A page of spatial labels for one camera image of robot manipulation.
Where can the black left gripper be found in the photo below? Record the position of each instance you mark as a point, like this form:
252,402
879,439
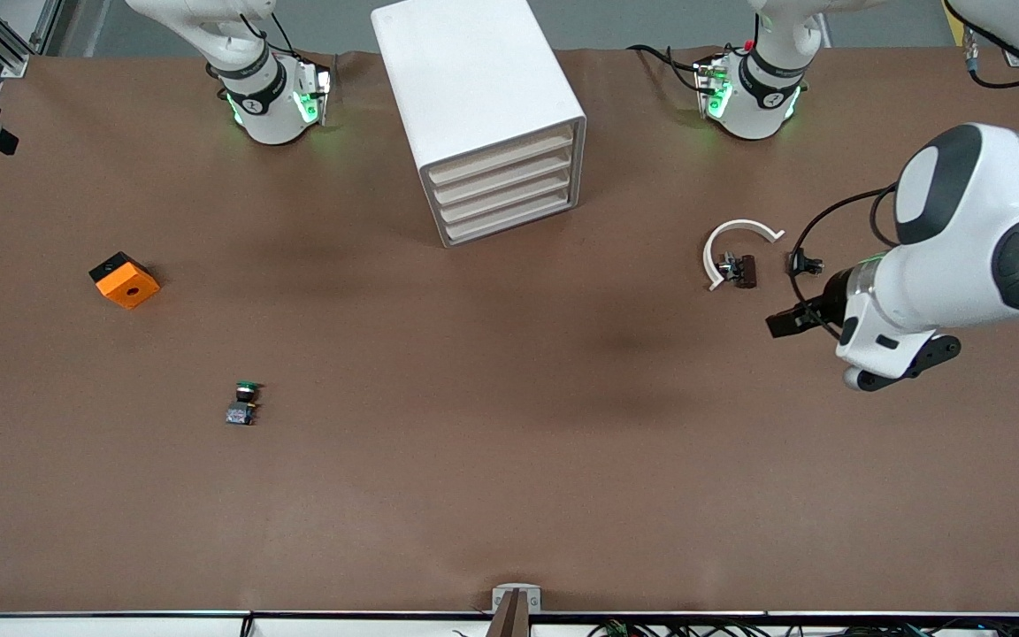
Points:
826,303

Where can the cream cabinet drawer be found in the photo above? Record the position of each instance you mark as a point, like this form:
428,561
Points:
501,217
501,176
501,156
501,196

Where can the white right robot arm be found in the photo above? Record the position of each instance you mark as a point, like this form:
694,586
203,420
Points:
266,115

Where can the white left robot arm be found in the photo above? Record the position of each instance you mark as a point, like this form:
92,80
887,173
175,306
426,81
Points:
961,265

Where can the green push button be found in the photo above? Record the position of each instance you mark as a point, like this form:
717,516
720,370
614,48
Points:
241,411

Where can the white drawer cabinet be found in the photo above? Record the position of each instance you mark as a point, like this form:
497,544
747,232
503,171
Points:
474,80

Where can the small black component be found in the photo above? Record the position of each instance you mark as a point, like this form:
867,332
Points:
806,263

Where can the small brown component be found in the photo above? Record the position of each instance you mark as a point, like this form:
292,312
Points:
746,271

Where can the orange and black box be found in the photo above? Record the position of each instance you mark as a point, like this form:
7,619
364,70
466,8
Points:
129,287

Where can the brown table cover sheet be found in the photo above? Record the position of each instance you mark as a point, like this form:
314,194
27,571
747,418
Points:
509,442

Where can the grey metal bracket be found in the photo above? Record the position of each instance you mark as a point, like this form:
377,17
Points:
517,591

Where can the brown post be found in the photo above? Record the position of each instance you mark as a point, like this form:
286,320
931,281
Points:
509,619

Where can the white table edge rail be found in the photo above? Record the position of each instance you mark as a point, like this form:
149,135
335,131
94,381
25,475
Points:
120,626

